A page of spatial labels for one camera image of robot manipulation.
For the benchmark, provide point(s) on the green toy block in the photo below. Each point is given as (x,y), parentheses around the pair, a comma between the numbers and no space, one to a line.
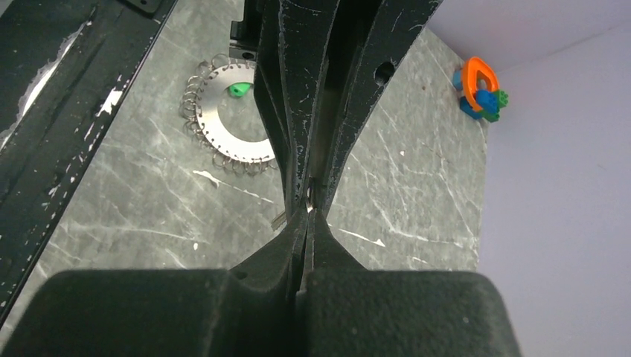
(492,102)

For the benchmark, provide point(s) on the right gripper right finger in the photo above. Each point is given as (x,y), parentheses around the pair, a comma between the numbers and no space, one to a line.
(353,311)

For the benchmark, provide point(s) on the blue toy block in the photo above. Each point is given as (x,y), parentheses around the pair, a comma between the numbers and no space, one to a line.
(464,103)

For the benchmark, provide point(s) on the green key tag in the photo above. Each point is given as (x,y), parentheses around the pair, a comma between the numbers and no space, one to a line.
(239,89)

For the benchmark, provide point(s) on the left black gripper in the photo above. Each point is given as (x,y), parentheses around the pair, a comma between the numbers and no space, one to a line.
(372,39)

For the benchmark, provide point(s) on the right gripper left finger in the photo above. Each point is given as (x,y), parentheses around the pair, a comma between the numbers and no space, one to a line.
(248,310)

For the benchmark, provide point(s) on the blue key tag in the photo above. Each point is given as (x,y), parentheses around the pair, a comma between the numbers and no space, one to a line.
(305,203)

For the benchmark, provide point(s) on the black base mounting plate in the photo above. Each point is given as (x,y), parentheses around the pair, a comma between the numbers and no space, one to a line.
(66,67)

